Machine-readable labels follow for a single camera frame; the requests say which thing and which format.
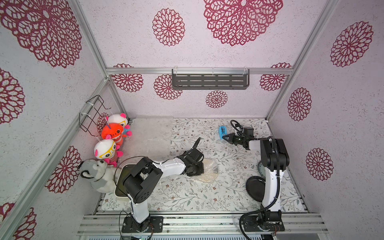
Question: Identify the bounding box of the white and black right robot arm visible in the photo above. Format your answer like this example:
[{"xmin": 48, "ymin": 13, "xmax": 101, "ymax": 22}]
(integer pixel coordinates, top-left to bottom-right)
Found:
[{"xmin": 219, "ymin": 124, "xmax": 290, "ymax": 212}]

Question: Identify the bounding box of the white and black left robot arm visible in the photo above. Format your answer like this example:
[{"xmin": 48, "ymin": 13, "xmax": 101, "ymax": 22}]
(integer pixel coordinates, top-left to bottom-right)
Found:
[{"xmin": 123, "ymin": 147, "xmax": 204, "ymax": 224}]

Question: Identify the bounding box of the blue tape dispenser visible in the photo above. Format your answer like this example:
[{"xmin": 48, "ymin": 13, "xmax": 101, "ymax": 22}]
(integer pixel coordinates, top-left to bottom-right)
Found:
[{"xmin": 219, "ymin": 126, "xmax": 228, "ymax": 140}]

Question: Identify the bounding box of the blue floral ceramic plate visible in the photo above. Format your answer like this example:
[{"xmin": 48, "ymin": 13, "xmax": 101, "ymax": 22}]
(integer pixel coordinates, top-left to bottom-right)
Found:
[{"xmin": 257, "ymin": 161, "xmax": 266, "ymax": 179}]

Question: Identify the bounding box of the cream rectangular tray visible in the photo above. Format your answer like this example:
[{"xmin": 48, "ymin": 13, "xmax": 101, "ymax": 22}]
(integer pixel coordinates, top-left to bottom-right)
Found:
[{"xmin": 115, "ymin": 164, "xmax": 141, "ymax": 198}]

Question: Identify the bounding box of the white plush with blue dots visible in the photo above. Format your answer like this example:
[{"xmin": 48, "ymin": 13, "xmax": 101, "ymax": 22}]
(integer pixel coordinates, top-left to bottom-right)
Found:
[{"xmin": 106, "ymin": 113, "xmax": 132, "ymax": 137}]

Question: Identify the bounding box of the red monster plush toy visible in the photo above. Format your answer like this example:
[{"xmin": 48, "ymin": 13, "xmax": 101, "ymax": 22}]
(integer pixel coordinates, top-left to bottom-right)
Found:
[{"xmin": 101, "ymin": 123, "xmax": 126, "ymax": 146}]

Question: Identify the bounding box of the white plush with striped shirt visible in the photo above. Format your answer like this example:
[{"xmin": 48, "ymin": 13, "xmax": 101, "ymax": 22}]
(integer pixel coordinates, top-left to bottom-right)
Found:
[{"xmin": 94, "ymin": 139, "xmax": 123, "ymax": 168}]

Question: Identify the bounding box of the grey plush koala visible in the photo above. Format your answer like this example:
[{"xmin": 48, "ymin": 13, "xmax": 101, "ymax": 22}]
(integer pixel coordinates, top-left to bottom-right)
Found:
[{"xmin": 79, "ymin": 160, "xmax": 121, "ymax": 194}]

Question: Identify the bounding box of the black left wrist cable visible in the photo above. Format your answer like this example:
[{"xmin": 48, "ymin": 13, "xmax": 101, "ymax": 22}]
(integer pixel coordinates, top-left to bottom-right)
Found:
[{"xmin": 185, "ymin": 137, "xmax": 203, "ymax": 157}]

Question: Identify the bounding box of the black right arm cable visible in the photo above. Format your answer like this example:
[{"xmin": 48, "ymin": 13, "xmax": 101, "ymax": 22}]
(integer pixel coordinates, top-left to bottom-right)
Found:
[{"xmin": 229, "ymin": 119, "xmax": 283, "ymax": 240}]

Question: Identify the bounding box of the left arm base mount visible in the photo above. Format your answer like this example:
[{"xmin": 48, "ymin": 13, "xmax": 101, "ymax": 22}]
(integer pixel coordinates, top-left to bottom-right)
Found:
[{"xmin": 122, "ymin": 215, "xmax": 164, "ymax": 234}]

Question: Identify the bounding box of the grey slotted wall shelf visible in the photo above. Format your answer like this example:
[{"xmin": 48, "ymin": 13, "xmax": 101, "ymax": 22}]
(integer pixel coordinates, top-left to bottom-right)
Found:
[{"xmin": 171, "ymin": 69, "xmax": 250, "ymax": 90}]

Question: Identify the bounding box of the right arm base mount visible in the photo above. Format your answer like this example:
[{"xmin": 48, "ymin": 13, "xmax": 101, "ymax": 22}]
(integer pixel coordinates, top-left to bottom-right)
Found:
[{"xmin": 242, "ymin": 211, "xmax": 285, "ymax": 232}]

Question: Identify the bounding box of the black wire wall basket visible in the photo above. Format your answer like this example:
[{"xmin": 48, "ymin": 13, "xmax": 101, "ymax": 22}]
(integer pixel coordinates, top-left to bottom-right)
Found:
[{"xmin": 78, "ymin": 95, "xmax": 111, "ymax": 137}]

